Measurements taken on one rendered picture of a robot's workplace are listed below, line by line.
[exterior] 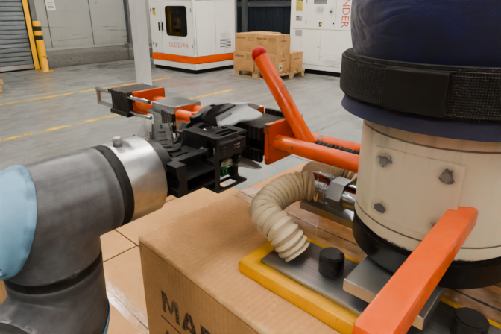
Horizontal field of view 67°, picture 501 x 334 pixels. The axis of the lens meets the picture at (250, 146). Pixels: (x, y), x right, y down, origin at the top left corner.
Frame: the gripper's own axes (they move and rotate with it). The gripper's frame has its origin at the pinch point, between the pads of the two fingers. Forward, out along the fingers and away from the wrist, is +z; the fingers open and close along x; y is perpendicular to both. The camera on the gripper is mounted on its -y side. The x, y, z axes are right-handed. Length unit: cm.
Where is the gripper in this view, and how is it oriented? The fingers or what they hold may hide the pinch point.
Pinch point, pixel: (250, 129)
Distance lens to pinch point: 59.2
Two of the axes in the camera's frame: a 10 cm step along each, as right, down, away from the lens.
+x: 0.0, -9.4, -3.4
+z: 6.7, -2.5, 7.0
